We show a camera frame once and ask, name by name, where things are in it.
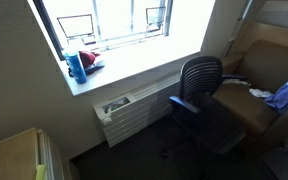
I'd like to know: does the crumpled white cloth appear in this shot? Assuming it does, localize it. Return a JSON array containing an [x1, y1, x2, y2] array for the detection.
[[248, 87, 274, 100]]

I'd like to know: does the striped grey cushion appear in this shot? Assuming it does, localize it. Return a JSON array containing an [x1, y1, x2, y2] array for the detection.
[[254, 0, 288, 33]]

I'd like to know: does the yellow sticky note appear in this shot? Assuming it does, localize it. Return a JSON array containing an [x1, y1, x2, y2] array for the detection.
[[34, 163, 48, 180]]

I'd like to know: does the long white cloth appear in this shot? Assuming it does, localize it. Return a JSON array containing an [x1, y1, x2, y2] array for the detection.
[[221, 78, 252, 88]]

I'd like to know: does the white wall heater unit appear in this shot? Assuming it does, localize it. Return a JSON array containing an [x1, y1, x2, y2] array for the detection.
[[93, 71, 182, 149]]

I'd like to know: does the dark window frame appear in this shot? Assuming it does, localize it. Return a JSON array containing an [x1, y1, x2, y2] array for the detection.
[[32, 0, 174, 62]]

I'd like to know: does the dark slatted office chair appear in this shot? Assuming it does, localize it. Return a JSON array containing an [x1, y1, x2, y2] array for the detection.
[[160, 55, 249, 180]]

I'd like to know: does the red cloth hat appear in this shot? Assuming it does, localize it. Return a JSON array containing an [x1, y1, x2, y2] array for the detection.
[[78, 50, 102, 68]]

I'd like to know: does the light blue shirt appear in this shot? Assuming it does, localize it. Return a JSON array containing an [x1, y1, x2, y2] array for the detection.
[[263, 68, 288, 115]]

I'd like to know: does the dark flat item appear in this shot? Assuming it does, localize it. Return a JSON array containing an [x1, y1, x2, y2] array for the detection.
[[67, 60, 106, 78]]

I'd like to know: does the blue water bottle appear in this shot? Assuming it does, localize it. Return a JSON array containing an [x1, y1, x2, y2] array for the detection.
[[63, 46, 88, 85]]

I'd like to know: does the dark rectangular frame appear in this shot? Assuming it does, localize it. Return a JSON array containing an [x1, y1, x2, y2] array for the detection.
[[56, 13, 96, 40], [145, 6, 168, 34]]

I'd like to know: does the light wood drawer cabinet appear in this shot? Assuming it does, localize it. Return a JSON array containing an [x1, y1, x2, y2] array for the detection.
[[0, 126, 82, 180]]

